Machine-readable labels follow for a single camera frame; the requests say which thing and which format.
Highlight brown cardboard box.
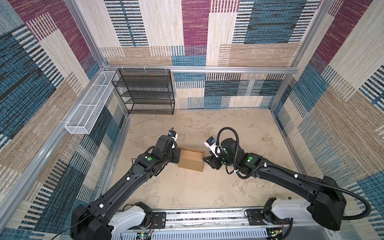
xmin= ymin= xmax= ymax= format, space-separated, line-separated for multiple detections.
xmin=178 ymin=148 xmax=205 ymax=172

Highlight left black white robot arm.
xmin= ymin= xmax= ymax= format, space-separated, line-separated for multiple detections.
xmin=70 ymin=135 xmax=180 ymax=240

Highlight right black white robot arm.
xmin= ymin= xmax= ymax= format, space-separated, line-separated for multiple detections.
xmin=204 ymin=137 xmax=372 ymax=231

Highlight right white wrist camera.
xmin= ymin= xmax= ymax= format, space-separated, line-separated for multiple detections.
xmin=204 ymin=137 xmax=223 ymax=158

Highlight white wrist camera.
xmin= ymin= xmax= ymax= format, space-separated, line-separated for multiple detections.
xmin=204 ymin=137 xmax=223 ymax=158
xmin=168 ymin=128 xmax=178 ymax=146

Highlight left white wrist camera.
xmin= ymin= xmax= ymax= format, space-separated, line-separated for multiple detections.
xmin=168 ymin=128 xmax=178 ymax=146

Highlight right black corrugated cable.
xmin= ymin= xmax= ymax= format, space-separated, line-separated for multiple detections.
xmin=216 ymin=126 xmax=372 ymax=240

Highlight aluminium front rail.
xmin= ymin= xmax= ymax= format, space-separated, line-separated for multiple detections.
xmin=111 ymin=206 xmax=340 ymax=240

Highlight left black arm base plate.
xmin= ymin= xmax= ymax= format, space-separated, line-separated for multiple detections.
xmin=140 ymin=212 xmax=167 ymax=229

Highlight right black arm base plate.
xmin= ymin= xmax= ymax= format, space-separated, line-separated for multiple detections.
xmin=244 ymin=208 xmax=290 ymax=227

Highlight black wire shelf rack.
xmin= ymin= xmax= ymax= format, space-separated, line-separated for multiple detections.
xmin=112 ymin=69 xmax=176 ymax=115

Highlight white wire mesh basket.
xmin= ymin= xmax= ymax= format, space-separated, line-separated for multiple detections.
xmin=65 ymin=71 xmax=117 ymax=135

